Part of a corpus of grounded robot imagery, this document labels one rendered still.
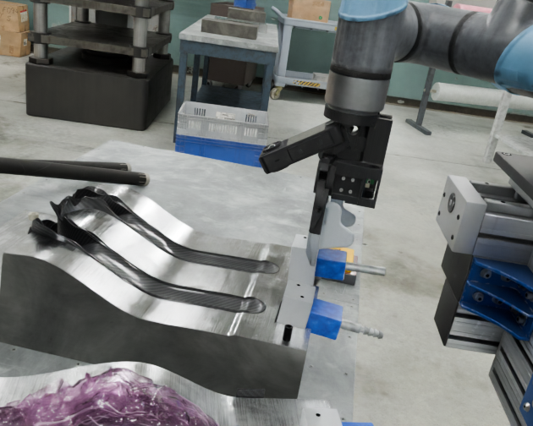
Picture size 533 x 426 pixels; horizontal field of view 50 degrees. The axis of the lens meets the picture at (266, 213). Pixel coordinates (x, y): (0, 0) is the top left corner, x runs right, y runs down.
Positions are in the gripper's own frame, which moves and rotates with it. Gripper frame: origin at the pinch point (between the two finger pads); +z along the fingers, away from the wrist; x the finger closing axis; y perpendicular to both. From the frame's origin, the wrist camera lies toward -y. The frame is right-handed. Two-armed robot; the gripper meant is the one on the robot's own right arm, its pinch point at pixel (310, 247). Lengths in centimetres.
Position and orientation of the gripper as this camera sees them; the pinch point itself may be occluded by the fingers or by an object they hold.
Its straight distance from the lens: 80.8
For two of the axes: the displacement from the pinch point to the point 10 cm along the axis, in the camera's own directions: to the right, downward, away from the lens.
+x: 1.8, -3.5, 9.2
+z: -1.3, 9.2, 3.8
